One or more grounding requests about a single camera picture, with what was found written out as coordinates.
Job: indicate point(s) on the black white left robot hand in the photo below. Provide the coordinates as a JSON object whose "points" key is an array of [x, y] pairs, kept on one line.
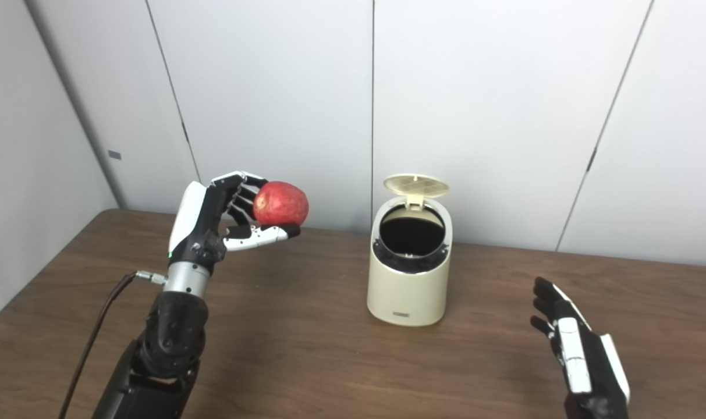
{"points": [[195, 227]]}

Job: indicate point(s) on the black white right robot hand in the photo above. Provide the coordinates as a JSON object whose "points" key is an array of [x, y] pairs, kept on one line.
{"points": [[591, 372]]}

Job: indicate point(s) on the red apple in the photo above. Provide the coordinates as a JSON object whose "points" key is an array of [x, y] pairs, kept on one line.
{"points": [[281, 203]]}

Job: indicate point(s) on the cream-colored bin body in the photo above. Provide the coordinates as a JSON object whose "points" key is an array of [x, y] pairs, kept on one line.
{"points": [[408, 294]]}

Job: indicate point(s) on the cream round bin lid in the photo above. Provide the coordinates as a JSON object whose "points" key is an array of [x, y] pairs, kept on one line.
{"points": [[415, 185]]}

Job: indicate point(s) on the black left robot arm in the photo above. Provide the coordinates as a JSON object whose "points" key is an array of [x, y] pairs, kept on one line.
{"points": [[166, 337]]}

